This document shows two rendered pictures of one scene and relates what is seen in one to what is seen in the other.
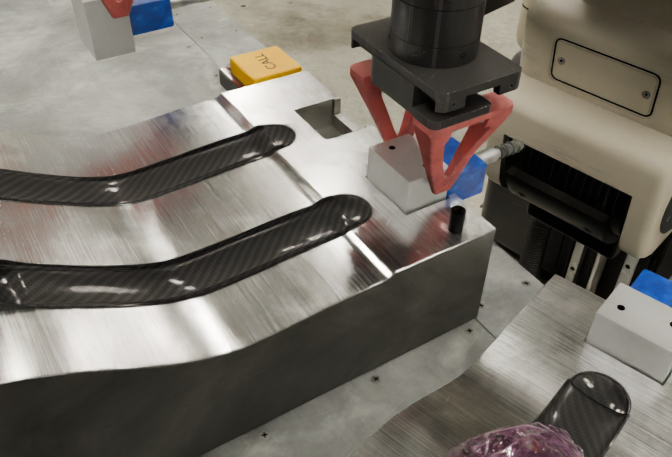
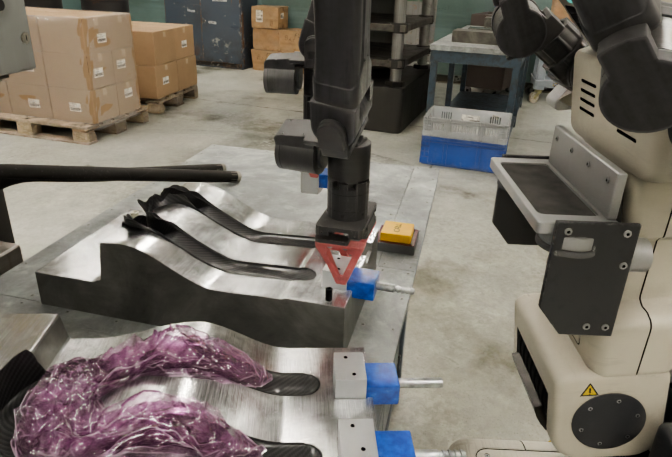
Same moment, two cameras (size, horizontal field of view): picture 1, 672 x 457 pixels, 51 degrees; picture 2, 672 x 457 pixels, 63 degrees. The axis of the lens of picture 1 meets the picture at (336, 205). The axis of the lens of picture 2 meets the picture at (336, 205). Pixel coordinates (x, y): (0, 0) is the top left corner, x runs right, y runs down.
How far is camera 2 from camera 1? 0.57 m
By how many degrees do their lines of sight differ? 42
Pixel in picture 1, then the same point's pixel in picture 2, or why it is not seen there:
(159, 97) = not seen: hidden behind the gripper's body
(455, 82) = (328, 224)
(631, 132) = (563, 349)
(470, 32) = (345, 207)
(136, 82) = not seen: hidden behind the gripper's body
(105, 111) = not seen: hidden behind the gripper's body
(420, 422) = (219, 331)
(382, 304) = (279, 311)
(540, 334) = (320, 357)
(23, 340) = (154, 244)
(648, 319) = (348, 366)
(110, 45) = (307, 188)
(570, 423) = (284, 384)
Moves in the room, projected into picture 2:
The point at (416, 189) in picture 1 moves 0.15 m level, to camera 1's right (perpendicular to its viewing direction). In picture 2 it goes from (326, 275) to (407, 323)
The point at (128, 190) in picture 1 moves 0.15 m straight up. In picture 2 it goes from (257, 238) to (255, 155)
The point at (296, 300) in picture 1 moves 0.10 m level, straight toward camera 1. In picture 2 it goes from (246, 288) to (186, 316)
